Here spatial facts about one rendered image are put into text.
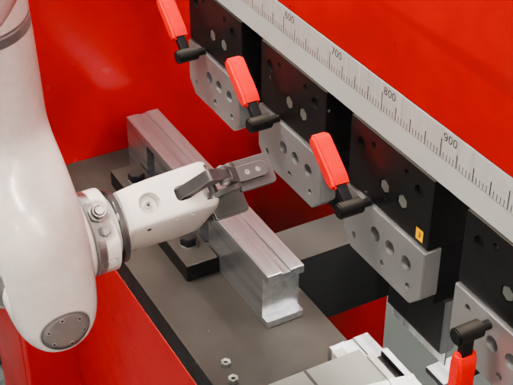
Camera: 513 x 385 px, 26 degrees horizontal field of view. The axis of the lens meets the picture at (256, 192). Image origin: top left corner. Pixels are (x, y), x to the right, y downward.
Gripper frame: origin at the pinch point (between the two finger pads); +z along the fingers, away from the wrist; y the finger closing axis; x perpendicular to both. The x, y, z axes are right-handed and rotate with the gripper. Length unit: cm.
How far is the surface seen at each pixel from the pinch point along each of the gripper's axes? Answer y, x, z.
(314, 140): -0.6, -2.5, 8.9
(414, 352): 151, 18, 91
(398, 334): 156, 12, 92
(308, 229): 56, -4, 31
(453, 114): -20.2, 4.1, 12.8
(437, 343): 4.8, 22.1, 15.8
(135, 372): 77, 6, 2
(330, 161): -0.9, 0.4, 9.5
